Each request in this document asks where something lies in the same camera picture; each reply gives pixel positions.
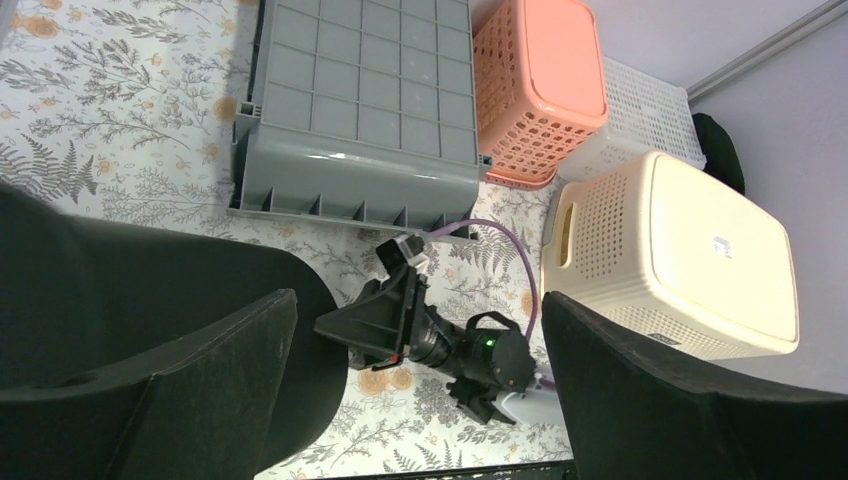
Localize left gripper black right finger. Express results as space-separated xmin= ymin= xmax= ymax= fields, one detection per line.
xmin=541 ymin=292 xmax=847 ymax=479

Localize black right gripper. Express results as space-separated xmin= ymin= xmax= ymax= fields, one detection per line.
xmin=314 ymin=271 xmax=464 ymax=375

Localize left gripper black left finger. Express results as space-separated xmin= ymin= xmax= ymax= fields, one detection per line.
xmin=1 ymin=290 xmax=297 ymax=479

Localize black cylindrical bin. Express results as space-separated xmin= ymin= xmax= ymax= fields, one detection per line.
xmin=1 ymin=185 xmax=347 ymax=478

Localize cream plastic laundry basket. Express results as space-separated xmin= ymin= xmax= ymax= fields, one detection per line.
xmin=540 ymin=152 xmax=800 ymax=360

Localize grey plastic storage bin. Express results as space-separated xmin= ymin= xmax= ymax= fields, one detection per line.
xmin=230 ymin=1 xmax=492 ymax=231

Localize white perforated plastic basket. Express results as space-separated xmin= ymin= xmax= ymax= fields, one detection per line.
xmin=558 ymin=57 xmax=706 ymax=182

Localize pink perforated plastic basket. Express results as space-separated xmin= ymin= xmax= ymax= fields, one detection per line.
xmin=473 ymin=0 xmax=609 ymax=190

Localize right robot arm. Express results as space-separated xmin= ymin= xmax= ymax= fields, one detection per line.
xmin=314 ymin=269 xmax=564 ymax=425

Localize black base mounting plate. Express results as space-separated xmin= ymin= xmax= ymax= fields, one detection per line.
xmin=346 ymin=460 xmax=579 ymax=480

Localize floral patterned table mat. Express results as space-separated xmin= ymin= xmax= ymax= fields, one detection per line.
xmin=1 ymin=1 xmax=572 ymax=479

